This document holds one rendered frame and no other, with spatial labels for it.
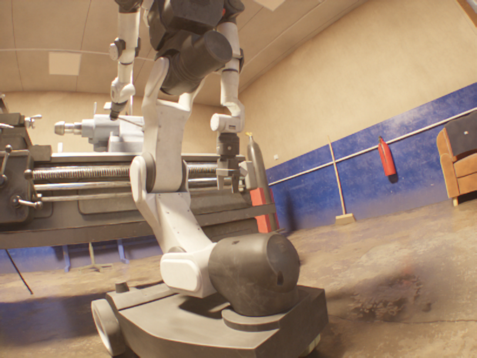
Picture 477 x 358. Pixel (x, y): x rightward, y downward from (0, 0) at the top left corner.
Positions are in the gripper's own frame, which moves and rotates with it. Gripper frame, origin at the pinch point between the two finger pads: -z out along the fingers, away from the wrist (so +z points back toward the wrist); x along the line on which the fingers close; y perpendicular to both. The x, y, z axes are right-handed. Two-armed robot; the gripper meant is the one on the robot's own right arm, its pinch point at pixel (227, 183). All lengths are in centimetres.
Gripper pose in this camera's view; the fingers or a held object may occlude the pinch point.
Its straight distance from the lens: 91.0
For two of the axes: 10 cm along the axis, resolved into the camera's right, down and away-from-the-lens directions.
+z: 0.2, -10.0, -0.8
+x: -5.7, -0.7, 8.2
